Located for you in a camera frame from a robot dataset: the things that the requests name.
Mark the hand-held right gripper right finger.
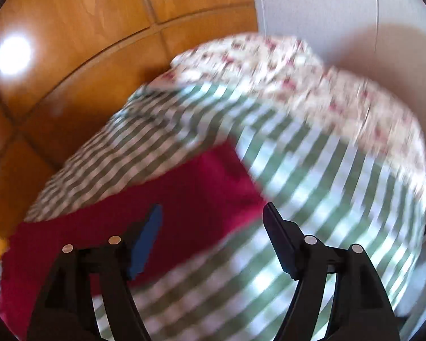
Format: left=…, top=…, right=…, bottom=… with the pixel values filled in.
left=263, top=202, right=402, bottom=341

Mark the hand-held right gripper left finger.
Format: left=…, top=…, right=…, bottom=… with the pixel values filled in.
left=26, top=204, right=163, bottom=341

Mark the red knitted cloth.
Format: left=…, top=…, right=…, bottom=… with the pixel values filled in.
left=0, top=142, right=267, bottom=327

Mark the green checkered blanket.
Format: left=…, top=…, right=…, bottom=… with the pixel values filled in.
left=0, top=82, right=426, bottom=341

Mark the floral bed sheet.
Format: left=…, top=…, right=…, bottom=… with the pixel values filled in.
left=147, top=32, right=426, bottom=199

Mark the wooden panelled wardrobe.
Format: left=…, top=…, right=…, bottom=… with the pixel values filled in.
left=0, top=0, right=260, bottom=238

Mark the white door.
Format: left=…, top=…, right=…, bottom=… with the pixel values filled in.
left=250, top=0, right=426, bottom=79

